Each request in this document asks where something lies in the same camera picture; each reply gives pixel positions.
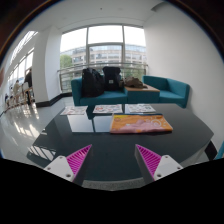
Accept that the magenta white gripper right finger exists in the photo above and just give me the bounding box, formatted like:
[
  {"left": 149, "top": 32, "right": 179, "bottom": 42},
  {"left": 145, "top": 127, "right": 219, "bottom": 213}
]
[{"left": 135, "top": 144, "right": 182, "bottom": 181}]

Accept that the black backpack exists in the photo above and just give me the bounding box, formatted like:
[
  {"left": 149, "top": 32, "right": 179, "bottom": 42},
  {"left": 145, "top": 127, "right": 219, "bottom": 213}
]
[
  {"left": 103, "top": 66, "right": 120, "bottom": 91},
  {"left": 82, "top": 68, "right": 104, "bottom": 97}
]

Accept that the person in dark clothes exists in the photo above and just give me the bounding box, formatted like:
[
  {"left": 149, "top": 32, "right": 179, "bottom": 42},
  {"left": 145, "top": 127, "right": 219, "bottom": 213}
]
[{"left": 24, "top": 68, "right": 32, "bottom": 105}]

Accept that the person in light clothes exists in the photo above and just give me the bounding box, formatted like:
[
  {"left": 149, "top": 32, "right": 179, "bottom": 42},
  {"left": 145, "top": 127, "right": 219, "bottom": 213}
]
[{"left": 13, "top": 80, "right": 20, "bottom": 104}]

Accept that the brown bag on sofa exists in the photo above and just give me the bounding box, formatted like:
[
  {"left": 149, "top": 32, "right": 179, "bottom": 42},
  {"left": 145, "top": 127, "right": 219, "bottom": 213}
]
[{"left": 124, "top": 76, "right": 144, "bottom": 88}]

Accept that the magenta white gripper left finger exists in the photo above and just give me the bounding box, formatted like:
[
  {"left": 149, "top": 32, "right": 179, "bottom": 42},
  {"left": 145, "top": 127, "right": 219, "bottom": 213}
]
[{"left": 44, "top": 145, "right": 92, "bottom": 182}]

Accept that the wooden sofa tabletop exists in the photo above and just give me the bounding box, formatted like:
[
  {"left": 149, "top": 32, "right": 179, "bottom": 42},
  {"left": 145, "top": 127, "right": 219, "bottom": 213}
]
[{"left": 125, "top": 84, "right": 160, "bottom": 92}]

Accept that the teal sofa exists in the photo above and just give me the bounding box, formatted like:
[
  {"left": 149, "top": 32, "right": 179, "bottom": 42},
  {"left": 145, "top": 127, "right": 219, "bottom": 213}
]
[{"left": 71, "top": 75, "right": 190, "bottom": 108}]

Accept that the left placemat sheet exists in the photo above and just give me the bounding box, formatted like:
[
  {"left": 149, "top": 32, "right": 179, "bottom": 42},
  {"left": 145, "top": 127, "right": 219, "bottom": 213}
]
[{"left": 61, "top": 106, "right": 87, "bottom": 115}]

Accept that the orange pink folded towel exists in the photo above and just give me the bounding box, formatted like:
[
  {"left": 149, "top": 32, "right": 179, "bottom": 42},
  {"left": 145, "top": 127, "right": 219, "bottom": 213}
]
[{"left": 110, "top": 114, "right": 173, "bottom": 134}]

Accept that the black backpack right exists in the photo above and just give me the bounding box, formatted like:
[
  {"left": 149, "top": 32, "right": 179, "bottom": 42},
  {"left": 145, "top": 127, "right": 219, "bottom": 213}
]
[{"left": 103, "top": 66, "right": 120, "bottom": 91}]

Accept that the black backpack left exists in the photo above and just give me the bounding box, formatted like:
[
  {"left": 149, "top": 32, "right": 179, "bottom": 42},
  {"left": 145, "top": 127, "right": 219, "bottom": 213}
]
[{"left": 82, "top": 68, "right": 104, "bottom": 97}]

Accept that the right placemat sheet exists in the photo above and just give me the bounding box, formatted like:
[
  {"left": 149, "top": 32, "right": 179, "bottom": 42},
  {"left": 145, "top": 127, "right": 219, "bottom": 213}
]
[{"left": 128, "top": 104, "right": 155, "bottom": 113}]

